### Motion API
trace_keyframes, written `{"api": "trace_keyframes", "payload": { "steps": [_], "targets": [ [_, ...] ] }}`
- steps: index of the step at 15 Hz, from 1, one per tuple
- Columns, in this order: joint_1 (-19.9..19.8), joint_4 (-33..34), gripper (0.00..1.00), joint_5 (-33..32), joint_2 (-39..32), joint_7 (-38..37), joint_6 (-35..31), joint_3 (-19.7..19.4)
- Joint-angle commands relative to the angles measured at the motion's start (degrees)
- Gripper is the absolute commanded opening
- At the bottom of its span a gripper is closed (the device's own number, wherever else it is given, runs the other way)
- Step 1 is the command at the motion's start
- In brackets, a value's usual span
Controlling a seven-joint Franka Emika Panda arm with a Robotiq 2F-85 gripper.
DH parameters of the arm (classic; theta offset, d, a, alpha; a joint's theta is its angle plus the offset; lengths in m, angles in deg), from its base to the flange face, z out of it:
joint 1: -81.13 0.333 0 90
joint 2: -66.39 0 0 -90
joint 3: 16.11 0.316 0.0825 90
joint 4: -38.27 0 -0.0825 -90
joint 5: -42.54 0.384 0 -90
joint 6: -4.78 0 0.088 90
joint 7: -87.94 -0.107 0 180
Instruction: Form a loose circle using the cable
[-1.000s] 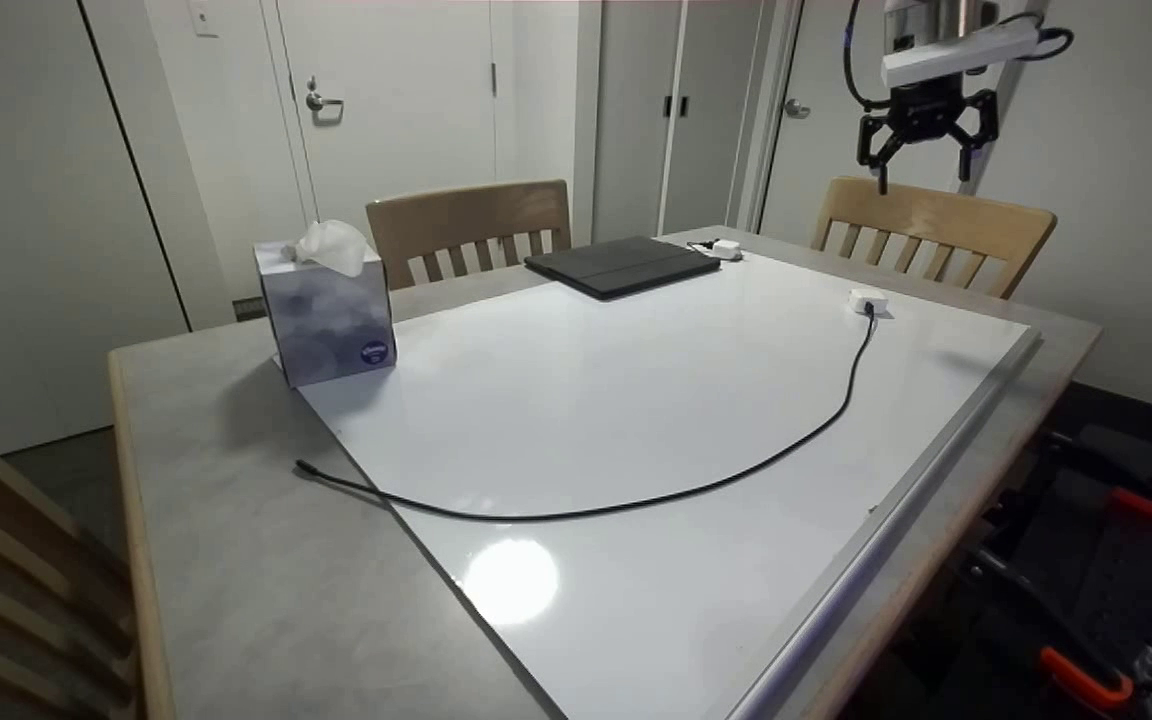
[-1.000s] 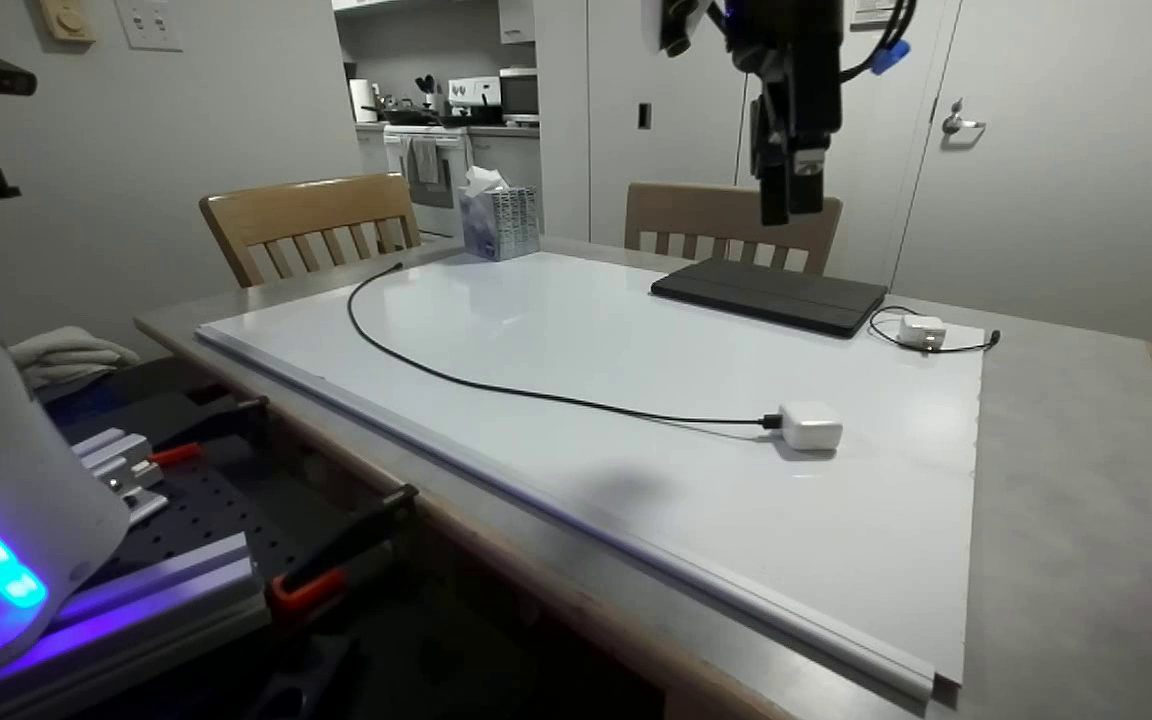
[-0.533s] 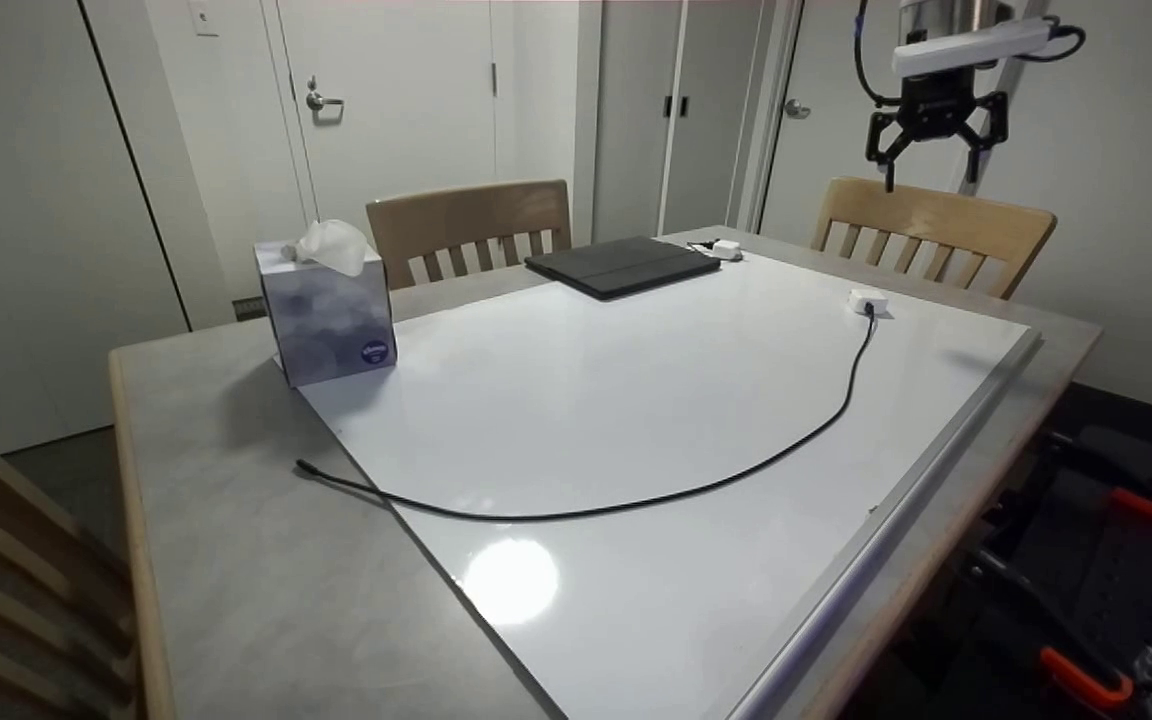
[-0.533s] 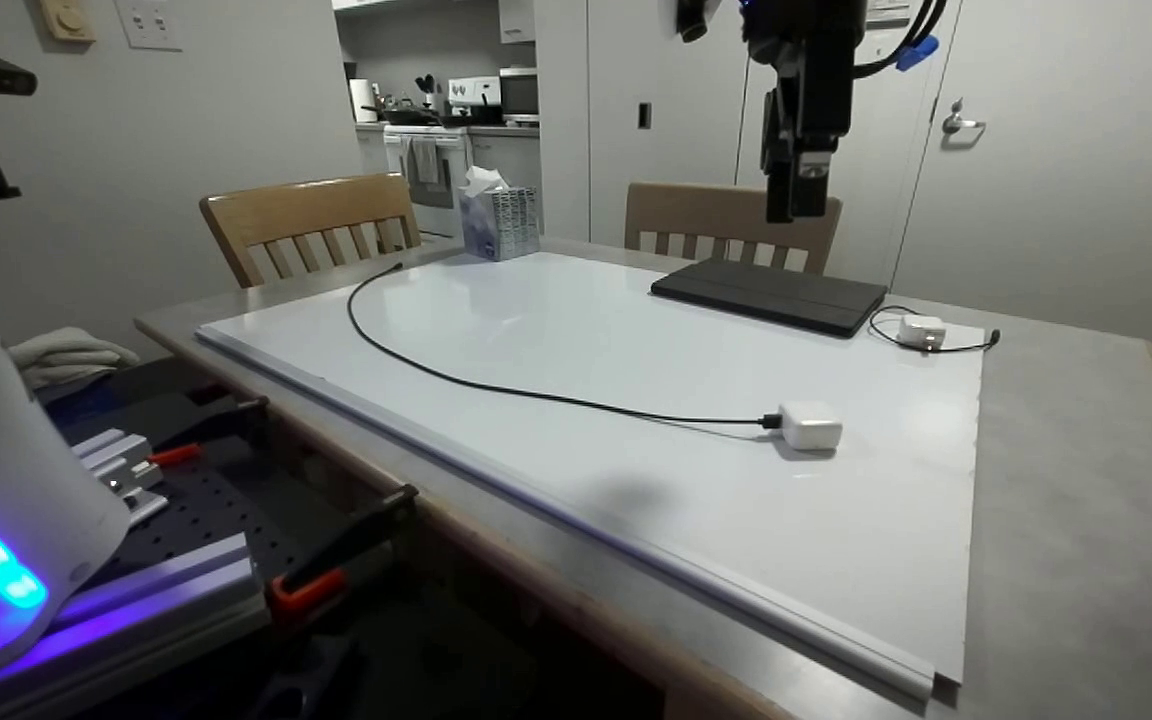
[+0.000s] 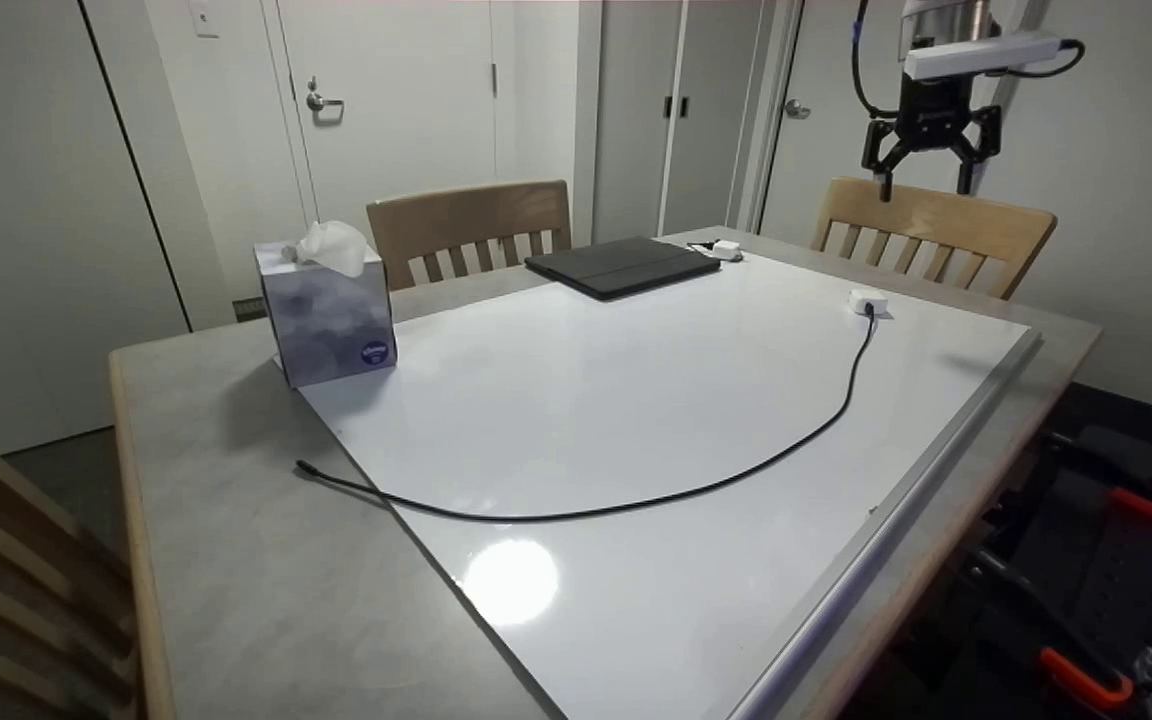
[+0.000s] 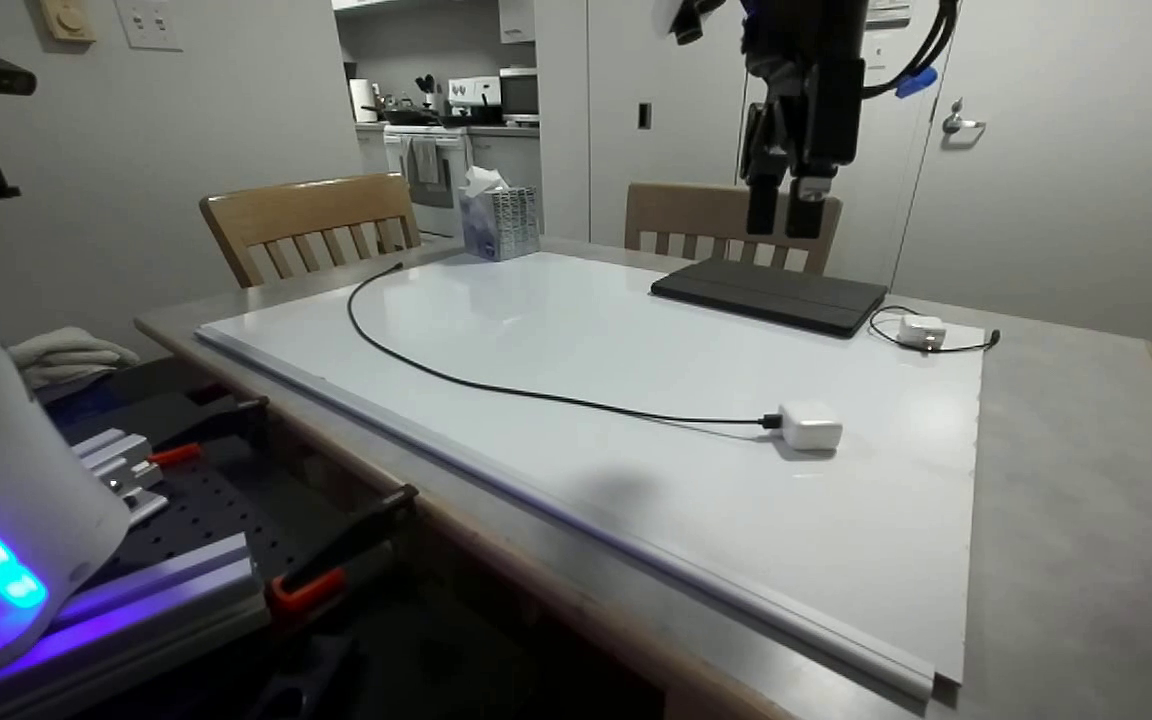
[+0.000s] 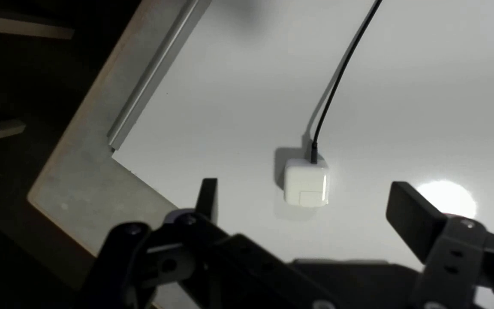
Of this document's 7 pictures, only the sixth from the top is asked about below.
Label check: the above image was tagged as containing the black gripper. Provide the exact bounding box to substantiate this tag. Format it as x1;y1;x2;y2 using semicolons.
735;52;868;242

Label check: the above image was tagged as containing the black cable with white plug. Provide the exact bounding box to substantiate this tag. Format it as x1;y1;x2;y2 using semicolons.
344;256;849;460

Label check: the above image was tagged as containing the white robot base blue light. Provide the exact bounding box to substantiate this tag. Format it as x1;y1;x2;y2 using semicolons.
0;216;137;704

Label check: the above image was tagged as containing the black closed laptop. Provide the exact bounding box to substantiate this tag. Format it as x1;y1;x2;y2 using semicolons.
649;256;894;339

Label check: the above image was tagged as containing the light wooden slat-back chair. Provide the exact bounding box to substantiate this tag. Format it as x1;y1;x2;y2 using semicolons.
620;178;849;280
195;173;429;296

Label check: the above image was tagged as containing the white door sign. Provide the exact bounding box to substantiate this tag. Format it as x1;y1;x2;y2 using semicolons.
866;0;915;31

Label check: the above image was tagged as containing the purple grey tissue box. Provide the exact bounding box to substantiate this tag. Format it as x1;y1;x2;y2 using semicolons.
456;165;549;263

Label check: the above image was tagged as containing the microwave oven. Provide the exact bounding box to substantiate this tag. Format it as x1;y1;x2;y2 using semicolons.
444;73;543;115

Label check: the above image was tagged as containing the white whiteboard sheet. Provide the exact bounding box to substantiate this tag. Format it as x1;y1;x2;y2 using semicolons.
192;242;987;706

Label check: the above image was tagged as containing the white kitchen stove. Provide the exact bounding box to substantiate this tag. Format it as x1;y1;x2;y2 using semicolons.
380;119;475;212

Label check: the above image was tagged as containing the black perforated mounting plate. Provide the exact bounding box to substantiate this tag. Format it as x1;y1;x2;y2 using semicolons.
39;354;399;597

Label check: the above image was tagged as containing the white folded cloth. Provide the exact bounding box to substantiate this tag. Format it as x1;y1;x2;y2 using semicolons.
10;322;144;392

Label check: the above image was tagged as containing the small white charger with cable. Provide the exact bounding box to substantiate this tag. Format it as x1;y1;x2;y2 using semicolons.
866;299;1006;360

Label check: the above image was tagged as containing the silver door lever handle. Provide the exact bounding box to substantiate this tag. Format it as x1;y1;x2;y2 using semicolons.
938;96;987;151

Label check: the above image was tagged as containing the black robot cable blue tape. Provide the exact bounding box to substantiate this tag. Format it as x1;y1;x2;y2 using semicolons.
866;0;964;102

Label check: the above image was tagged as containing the black clamp with orange handle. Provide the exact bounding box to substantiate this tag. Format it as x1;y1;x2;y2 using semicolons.
266;478;423;625

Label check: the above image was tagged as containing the white wall outlet plate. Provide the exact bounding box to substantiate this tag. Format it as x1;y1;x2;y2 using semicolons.
113;0;187;56

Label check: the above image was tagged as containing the silver metal bracket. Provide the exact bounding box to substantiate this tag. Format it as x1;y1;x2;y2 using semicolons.
67;425;171;528

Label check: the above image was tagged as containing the aluminium profile rail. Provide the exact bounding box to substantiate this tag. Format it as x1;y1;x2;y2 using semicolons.
0;528;273;720

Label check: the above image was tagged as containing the beige round wall thermostat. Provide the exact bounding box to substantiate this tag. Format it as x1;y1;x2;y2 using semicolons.
25;0;102;52

